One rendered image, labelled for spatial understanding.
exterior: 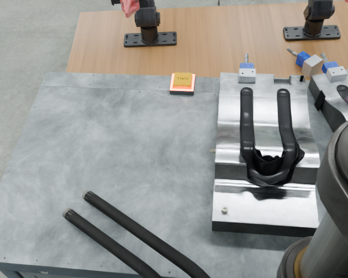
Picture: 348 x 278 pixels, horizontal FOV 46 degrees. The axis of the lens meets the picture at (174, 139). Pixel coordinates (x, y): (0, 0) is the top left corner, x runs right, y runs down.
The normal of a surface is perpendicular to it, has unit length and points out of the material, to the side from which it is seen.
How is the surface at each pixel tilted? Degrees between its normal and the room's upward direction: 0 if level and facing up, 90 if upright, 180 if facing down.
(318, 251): 90
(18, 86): 0
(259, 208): 0
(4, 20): 0
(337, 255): 90
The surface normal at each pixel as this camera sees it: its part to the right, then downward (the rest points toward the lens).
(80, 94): -0.06, -0.61
